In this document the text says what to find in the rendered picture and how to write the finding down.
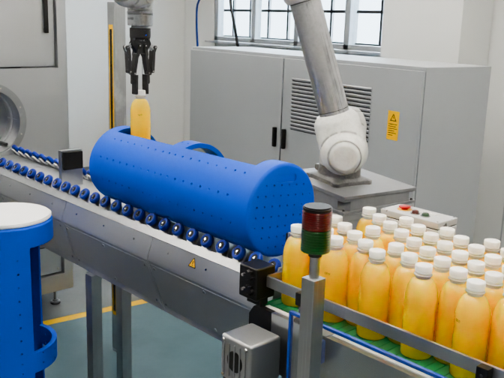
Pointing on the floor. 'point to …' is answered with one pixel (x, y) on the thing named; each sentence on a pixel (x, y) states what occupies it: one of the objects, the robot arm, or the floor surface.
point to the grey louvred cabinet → (289, 66)
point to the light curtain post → (116, 93)
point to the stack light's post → (310, 327)
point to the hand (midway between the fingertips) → (140, 84)
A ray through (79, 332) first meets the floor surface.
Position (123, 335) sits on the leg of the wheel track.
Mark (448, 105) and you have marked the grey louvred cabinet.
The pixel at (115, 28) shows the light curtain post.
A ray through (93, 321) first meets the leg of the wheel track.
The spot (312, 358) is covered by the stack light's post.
